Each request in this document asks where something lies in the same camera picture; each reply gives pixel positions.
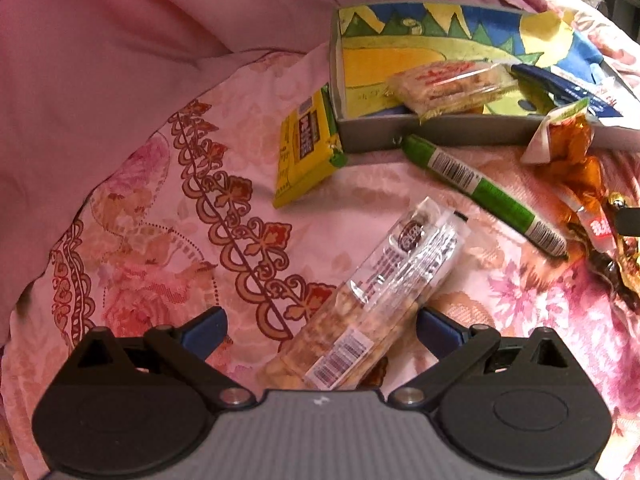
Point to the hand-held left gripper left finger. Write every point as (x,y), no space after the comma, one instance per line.
(202,334)

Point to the colourful painted paper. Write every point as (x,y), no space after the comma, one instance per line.
(370,65)

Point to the large pink curtain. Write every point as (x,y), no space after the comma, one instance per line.
(125,85)

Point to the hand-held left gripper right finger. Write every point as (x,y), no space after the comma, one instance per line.
(437,334)

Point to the grey cardboard tray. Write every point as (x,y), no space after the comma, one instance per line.
(450,132)

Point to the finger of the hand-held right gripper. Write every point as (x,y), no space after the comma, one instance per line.
(630,222)

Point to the square rice cracker packet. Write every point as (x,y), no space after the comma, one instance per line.
(445,87)

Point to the orange dried fruit packet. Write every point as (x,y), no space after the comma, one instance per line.
(570,145)

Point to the green snack stick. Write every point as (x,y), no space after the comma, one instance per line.
(500,200)

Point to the yellow snack packet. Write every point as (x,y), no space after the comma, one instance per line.
(300,160)

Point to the dark blue snack packet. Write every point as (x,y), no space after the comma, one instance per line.
(550,85)

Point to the pink floral bedsheet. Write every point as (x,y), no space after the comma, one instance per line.
(150,240)

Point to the long clear cracker packet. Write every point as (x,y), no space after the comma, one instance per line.
(380,300)

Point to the brown gold snack packet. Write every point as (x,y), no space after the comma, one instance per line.
(625,265)

